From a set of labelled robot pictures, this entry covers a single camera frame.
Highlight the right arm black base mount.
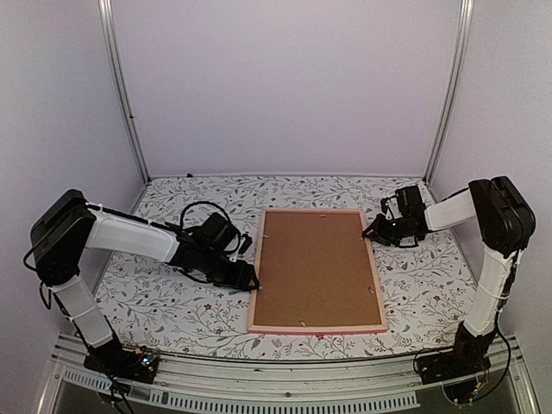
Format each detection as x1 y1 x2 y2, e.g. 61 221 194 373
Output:
413 339 491 405

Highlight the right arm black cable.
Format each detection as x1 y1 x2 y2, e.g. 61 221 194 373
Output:
413 327 514 389

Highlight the aluminium front rail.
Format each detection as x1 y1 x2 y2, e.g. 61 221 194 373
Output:
37 335 541 413

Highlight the aluminium corner post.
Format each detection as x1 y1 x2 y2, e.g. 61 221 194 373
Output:
423 0 474 185
97 0 152 185

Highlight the right aluminium corner post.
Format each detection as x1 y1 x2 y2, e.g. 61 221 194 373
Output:
423 0 474 185

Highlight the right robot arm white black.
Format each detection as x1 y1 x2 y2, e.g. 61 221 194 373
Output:
361 176 536 338

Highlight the floral patterned table mat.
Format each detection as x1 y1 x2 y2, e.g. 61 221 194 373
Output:
96 176 476 361

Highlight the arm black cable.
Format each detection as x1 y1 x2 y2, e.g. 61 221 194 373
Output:
413 327 514 389
179 201 229 229

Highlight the brown cardboard backing board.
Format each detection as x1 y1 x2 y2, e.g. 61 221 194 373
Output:
253 211 381 327

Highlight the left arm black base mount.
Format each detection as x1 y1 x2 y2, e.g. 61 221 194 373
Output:
84 338 160 384

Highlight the left aluminium corner post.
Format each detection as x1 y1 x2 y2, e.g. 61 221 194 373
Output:
97 0 152 185

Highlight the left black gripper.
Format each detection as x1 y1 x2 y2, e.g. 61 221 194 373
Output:
198 248 259 292

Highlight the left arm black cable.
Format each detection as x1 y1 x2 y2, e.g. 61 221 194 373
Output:
179 201 229 229

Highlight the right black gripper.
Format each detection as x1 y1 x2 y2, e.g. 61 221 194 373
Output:
363 214 415 248

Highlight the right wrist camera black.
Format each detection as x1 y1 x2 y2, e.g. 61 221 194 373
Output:
380 185 426 219

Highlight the pink wooden picture frame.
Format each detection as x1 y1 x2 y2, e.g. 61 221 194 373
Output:
247 208 388 336

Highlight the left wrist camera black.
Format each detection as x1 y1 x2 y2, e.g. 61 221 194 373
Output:
194 213 253 256

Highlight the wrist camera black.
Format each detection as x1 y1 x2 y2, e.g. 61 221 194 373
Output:
194 213 253 256
380 185 426 219

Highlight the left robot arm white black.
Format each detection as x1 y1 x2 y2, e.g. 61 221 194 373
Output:
23 189 260 374

